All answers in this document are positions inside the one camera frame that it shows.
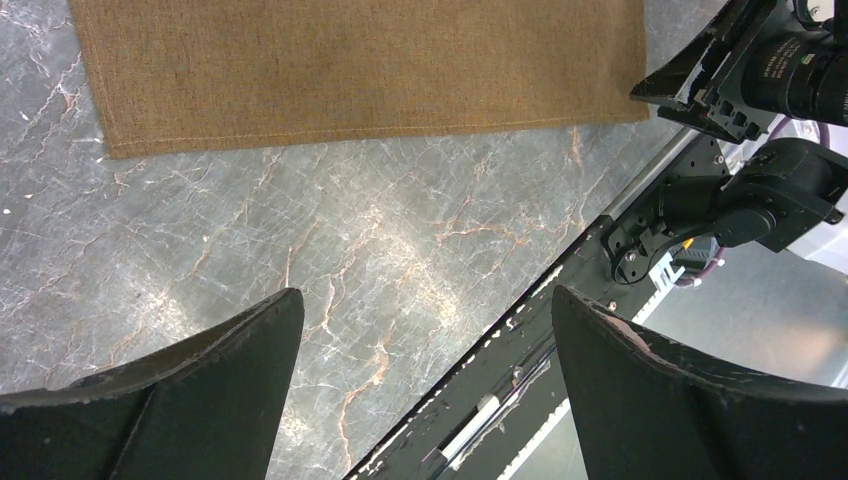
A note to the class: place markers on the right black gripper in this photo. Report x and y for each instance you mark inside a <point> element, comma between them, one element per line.
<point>754,59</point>

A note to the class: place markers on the brown cloth napkin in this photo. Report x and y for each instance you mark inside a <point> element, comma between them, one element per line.
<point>180,76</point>

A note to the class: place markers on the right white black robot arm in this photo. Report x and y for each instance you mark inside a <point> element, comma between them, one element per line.
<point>788,188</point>

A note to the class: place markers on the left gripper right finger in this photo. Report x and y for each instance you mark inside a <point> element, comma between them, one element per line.
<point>648,407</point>

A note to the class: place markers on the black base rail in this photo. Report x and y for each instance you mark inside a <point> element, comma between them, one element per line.
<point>487,414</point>

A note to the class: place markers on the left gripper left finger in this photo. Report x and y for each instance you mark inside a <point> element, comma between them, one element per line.
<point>206,407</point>

